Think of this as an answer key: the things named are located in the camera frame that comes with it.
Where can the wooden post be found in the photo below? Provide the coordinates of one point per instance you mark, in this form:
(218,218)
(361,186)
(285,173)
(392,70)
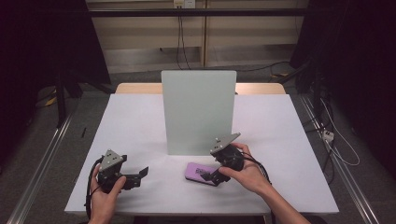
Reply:
(204,37)

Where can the black horizontal bar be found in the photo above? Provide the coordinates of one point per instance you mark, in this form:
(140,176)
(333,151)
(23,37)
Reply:
(140,12)

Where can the small black floor item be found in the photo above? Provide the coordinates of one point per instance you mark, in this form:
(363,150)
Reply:
(83,132)

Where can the person's left hand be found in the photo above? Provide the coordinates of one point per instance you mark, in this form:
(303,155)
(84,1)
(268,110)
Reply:
(102,203)

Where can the white power strip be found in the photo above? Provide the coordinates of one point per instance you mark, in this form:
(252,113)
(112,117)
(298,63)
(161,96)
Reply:
(328,136)

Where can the white whiteboard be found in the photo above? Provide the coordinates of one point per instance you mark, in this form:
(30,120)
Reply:
(190,109)

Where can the black metal stand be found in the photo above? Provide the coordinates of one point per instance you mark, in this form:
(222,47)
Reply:
(61,102)

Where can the wooden table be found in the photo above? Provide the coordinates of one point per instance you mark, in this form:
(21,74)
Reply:
(137,88)

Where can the white wall socket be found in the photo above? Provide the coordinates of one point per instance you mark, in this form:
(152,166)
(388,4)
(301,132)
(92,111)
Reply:
(185,3)

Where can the white table mat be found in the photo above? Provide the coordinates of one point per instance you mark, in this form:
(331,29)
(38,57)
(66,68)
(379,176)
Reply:
(140,130)

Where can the black curtain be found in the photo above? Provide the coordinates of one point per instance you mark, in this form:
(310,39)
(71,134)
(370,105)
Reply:
(37,46)
(358,62)

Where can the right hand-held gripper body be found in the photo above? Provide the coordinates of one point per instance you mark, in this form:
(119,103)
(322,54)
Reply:
(230,155)

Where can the person's right hand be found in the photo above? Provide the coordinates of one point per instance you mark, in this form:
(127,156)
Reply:
(252,175)

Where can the aluminium floor rail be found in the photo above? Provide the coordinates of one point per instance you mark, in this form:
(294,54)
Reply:
(348,183)
(37,180)

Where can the purple whiteboard eraser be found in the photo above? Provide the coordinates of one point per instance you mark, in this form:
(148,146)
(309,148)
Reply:
(193,172)

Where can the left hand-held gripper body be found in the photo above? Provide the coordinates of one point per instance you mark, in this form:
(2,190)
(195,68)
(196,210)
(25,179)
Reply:
(109,163)

